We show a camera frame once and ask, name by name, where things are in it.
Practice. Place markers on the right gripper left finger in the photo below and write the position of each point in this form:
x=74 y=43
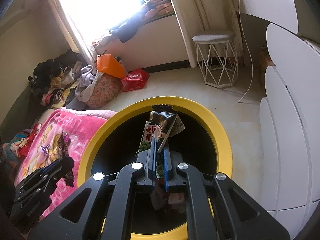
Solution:
x=102 y=207

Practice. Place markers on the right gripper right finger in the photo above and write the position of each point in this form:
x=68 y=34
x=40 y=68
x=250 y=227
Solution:
x=216 y=207

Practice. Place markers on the purple candy wrapper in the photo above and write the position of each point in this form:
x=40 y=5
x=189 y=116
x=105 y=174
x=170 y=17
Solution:
x=45 y=150

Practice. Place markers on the dark brown snack wrapper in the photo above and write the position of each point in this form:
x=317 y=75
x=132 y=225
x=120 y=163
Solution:
x=63 y=152

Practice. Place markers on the white printed plastic bag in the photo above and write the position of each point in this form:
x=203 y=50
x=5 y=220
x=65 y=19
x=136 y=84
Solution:
x=175 y=201

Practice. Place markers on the red cloth on bed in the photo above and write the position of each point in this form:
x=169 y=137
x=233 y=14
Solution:
x=26 y=143

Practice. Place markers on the colourful quilt on bed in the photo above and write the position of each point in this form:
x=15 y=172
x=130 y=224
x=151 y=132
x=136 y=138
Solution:
x=10 y=150

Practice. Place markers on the pink teddy bear blanket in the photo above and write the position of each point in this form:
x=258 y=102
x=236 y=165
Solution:
x=64 y=129

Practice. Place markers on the white scalloped dresser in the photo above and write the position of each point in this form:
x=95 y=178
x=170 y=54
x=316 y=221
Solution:
x=289 y=113

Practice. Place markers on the pile of clothes in corner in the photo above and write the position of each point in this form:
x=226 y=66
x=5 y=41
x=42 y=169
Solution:
x=54 y=81

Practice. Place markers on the lavender clothes on basket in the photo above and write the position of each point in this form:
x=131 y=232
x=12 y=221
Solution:
x=89 y=76

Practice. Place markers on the floral fabric laundry basket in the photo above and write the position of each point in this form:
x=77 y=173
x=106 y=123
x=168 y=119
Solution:
x=105 y=90

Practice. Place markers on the red shopping bag on floor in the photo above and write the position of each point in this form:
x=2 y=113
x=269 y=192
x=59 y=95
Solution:
x=135 y=80

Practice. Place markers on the left cream curtain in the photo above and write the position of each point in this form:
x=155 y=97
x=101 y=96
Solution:
x=72 y=34

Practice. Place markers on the cream curtain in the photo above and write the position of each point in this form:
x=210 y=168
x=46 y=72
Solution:
x=72 y=34
x=195 y=16

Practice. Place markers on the dark jacket on sill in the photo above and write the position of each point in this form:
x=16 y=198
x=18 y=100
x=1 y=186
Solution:
x=128 y=30

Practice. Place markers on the right cream curtain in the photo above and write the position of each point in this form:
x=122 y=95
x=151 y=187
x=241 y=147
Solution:
x=195 y=16

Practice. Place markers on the orange patterned blanket on sill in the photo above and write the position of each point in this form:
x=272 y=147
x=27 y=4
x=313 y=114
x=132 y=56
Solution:
x=153 y=9

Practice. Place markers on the white wire frame stool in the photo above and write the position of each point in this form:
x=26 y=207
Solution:
x=217 y=57

